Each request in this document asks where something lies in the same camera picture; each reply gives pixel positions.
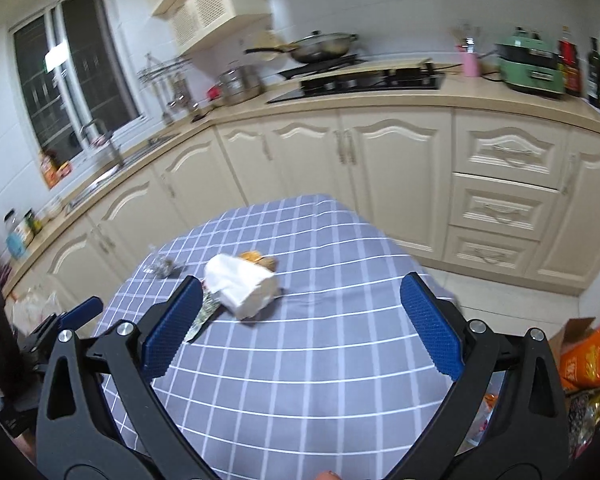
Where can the hanging white plastic bag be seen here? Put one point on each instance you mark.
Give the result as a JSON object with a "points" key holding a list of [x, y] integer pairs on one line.
{"points": [[35, 307]]}

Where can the sliding window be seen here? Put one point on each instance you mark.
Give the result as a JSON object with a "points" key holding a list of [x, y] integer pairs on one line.
{"points": [[80, 65]]}

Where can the bundle of chopsticks and spoons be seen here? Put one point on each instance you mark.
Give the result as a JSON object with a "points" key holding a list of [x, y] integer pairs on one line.
{"points": [[466, 40]]}

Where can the orange seasoning packet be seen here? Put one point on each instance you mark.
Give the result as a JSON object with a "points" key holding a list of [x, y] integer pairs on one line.
{"points": [[49, 170]]}

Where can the white tissue paper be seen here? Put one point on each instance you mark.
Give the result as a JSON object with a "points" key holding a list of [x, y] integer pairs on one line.
{"points": [[240, 285]]}

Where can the dark patterned snack bag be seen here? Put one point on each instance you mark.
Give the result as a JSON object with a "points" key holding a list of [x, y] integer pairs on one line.
{"points": [[590, 420]]}

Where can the small orange wrapper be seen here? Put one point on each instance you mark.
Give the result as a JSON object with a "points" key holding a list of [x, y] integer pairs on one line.
{"points": [[260, 261]]}

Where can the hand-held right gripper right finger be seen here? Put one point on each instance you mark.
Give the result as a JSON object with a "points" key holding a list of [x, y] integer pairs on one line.
{"points": [[430, 325]]}

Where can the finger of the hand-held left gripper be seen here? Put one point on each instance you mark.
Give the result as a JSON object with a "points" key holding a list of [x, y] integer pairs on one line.
{"points": [[82, 310]]}

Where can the medium cream drawer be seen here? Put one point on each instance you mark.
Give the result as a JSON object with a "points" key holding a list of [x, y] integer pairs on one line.
{"points": [[502, 207]]}

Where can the steel sink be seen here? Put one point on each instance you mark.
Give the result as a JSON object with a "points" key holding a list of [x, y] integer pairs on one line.
{"points": [[110, 175]]}

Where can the small cream drawer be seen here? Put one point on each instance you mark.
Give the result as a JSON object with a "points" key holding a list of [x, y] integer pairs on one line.
{"points": [[490, 252]]}

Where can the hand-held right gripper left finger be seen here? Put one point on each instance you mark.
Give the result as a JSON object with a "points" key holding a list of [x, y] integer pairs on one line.
{"points": [[172, 325]]}

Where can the steel stock pot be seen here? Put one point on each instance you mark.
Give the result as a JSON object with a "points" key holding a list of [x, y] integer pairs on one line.
{"points": [[240, 85]]}

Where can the black gas stove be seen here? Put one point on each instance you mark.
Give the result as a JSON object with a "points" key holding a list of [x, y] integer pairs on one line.
{"points": [[360, 85]]}

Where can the blue packet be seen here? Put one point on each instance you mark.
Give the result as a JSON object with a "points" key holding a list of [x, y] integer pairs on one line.
{"points": [[17, 246]]}

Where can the blue checked tablecloth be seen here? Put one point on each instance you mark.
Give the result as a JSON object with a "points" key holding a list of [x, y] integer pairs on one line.
{"points": [[310, 385]]}

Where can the white bowl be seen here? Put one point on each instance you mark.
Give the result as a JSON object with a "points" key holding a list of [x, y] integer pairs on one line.
{"points": [[52, 206]]}

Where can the red container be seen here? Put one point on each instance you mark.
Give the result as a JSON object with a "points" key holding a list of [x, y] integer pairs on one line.
{"points": [[215, 94]]}

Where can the small green jar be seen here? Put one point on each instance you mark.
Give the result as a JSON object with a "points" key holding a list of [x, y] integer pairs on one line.
{"points": [[32, 221]]}

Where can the green electric cooker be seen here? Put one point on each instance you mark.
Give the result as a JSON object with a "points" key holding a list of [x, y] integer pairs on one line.
{"points": [[530, 65]]}

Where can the wooden board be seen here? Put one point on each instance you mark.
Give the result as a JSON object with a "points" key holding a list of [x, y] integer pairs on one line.
{"points": [[405, 66]]}

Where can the clear jar with lid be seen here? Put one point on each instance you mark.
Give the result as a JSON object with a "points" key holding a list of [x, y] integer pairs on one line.
{"points": [[16, 222]]}

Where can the pink utensil holder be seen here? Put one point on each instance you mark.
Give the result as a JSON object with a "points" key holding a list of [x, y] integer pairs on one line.
{"points": [[471, 64]]}

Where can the steel faucet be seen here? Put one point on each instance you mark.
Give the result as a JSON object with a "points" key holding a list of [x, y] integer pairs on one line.
{"points": [[111, 147]]}

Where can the silver green snack wrapper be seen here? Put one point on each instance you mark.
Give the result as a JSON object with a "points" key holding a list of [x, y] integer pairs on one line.
{"points": [[205, 312]]}

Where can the black induction cooker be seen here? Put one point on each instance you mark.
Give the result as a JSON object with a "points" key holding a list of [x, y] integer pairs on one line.
{"points": [[325, 66]]}

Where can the wall utensil rack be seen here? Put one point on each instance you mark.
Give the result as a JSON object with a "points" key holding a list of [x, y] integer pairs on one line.
{"points": [[165, 67]]}

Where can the small yellow box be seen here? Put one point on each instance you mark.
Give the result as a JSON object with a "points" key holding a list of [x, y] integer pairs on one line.
{"points": [[65, 169]]}

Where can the large cream drawer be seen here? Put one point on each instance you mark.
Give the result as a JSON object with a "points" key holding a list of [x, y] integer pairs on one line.
{"points": [[510, 147]]}

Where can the steel wok with lid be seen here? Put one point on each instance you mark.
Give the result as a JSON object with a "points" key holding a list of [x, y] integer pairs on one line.
{"points": [[320, 46]]}

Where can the small clear plastic wrapper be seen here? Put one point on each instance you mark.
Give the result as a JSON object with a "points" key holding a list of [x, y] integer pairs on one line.
{"points": [[165, 264]]}

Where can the cream lattice wall cabinet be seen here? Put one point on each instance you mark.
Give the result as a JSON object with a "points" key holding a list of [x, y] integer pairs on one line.
{"points": [[205, 5]]}

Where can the cream kitchen base cabinet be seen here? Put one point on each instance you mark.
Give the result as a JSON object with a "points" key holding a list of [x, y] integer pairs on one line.
{"points": [[380, 170]]}

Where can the red label sauce bottle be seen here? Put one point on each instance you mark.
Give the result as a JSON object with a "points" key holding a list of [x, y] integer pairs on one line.
{"points": [[571, 65]]}

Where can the person's right hand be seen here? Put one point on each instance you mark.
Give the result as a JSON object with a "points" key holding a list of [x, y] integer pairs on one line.
{"points": [[327, 476]]}

